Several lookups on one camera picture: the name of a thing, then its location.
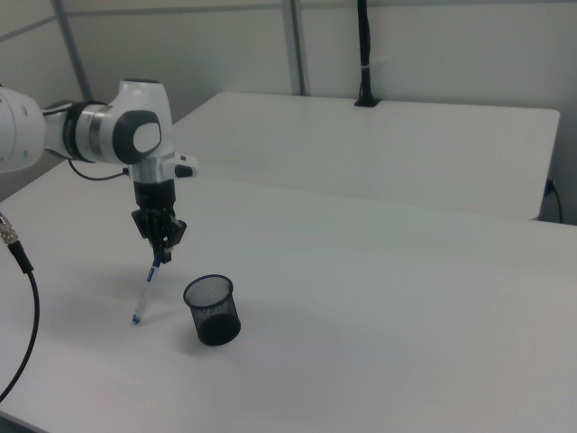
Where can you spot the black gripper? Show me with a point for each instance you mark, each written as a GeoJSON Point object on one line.
{"type": "Point", "coordinates": [155, 207]}

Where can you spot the blue and white marker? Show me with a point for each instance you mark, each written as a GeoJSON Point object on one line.
{"type": "Point", "coordinates": [145, 297]}

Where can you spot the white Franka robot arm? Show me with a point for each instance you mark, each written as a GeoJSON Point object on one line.
{"type": "Point", "coordinates": [108, 131]}

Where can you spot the black mesh pen cup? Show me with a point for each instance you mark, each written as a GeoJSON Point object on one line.
{"type": "Point", "coordinates": [215, 315]}

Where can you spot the white table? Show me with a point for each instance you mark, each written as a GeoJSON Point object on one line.
{"type": "Point", "coordinates": [360, 149]}

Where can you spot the black pole with clamp base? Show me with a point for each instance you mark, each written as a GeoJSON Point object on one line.
{"type": "Point", "coordinates": [364, 49]}

